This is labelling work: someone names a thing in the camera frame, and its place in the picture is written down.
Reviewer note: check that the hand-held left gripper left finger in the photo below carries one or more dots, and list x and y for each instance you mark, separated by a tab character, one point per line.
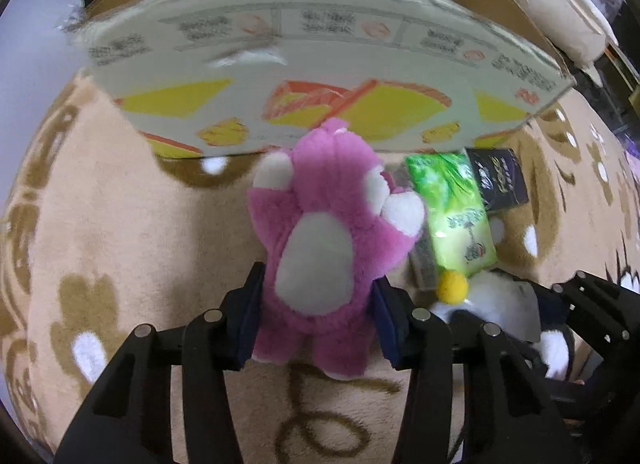
247	324

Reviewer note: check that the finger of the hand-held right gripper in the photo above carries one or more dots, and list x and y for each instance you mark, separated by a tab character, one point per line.
600	394
595	309

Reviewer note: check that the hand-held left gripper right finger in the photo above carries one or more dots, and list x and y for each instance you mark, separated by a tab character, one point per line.
387	329

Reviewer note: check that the white fluffy plush toy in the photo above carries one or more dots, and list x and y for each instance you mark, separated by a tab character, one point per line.
500	294

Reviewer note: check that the pink plush bear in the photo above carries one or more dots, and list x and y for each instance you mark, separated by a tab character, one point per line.
325	224

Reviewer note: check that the printed cardboard box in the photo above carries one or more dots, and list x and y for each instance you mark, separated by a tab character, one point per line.
350	53

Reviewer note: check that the green tissue pack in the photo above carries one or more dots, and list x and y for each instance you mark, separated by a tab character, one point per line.
450	214

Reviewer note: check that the black tissue pack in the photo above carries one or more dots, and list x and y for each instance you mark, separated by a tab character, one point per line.
500	178

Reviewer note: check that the beige cushion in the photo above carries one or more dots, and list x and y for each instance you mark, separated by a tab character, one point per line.
560	3

